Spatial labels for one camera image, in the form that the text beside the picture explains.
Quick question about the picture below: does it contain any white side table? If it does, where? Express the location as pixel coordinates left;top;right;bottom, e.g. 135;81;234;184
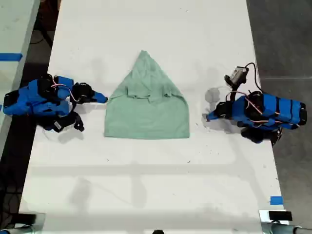
0;0;41;156

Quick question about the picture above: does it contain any grey metal pipe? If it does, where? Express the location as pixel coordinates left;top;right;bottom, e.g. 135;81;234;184
0;225;33;234
262;222;312;234

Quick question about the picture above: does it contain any small black box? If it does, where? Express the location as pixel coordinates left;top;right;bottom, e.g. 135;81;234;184
268;211;293;221
18;214;38;224

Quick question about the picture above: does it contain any black camera cable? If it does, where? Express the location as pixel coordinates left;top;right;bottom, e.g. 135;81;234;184
244;62;263;95

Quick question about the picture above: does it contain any grey black camera box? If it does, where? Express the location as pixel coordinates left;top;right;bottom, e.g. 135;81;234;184
224;66;250;87

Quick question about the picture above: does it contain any pale green T-shirt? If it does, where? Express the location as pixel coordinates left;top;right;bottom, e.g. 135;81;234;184
103;49;191;140

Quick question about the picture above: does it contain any black camera box white label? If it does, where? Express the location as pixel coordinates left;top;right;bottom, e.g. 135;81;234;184
52;118;74;134

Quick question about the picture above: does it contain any black camera stalk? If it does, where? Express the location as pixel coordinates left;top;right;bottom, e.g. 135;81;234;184
69;113;85;132
226;84;239;103

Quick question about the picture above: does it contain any long blue tape strip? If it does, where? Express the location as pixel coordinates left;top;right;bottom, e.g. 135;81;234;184
0;53;24;61

